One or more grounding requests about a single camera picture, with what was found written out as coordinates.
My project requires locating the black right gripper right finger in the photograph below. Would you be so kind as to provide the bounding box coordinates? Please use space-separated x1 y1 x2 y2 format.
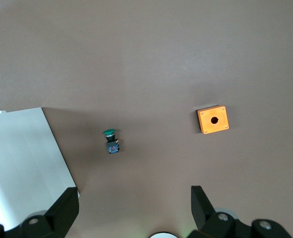
187 185 293 238

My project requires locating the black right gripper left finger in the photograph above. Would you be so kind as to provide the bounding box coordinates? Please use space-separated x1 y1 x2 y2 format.
2 187 79 238

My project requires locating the white drawer cabinet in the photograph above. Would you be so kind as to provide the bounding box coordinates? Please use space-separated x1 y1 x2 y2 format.
0 107 80 230

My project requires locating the green mushroom push button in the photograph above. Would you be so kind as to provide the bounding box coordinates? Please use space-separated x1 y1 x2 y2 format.
103 128 121 155

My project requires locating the orange button enclosure box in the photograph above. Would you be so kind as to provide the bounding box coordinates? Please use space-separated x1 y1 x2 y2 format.
195 105 230 135

